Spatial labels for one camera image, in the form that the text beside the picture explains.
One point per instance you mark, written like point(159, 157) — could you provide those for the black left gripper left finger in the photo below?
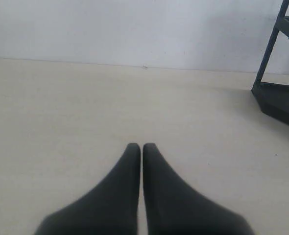
point(110, 208)

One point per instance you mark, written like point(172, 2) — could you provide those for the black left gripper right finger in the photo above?
point(174, 208)

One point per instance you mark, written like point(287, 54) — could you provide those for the black two-tier corner rack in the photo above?
point(272, 98)

